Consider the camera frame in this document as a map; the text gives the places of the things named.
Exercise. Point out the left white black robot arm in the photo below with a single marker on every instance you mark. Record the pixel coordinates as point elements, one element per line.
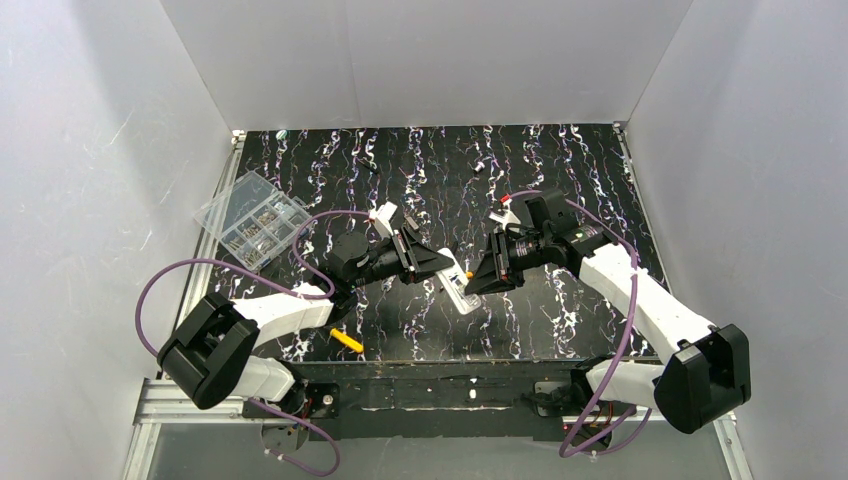
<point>211,354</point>

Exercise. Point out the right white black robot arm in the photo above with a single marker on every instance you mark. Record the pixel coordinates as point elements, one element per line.
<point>703,370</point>

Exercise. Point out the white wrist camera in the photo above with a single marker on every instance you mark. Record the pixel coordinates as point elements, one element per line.
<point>386,219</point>
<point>502,214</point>

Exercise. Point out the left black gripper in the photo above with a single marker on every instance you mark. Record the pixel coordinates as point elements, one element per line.
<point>405,250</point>

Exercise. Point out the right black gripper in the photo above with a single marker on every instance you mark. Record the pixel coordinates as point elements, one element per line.
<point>501,258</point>

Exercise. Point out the clear plastic screw organizer box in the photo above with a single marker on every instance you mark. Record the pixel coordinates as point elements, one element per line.
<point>253,220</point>

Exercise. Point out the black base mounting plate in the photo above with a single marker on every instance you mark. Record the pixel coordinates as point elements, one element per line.
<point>353,400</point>

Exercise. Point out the aluminium frame rail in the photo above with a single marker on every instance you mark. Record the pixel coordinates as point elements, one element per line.
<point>428,172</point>

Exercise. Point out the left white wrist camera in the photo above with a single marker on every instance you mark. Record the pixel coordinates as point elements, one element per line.
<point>386,219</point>

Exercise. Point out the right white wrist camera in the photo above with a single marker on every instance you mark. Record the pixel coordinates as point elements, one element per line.
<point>502,214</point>

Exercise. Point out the white remote control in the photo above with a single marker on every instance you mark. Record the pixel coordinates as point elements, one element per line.
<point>454,280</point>

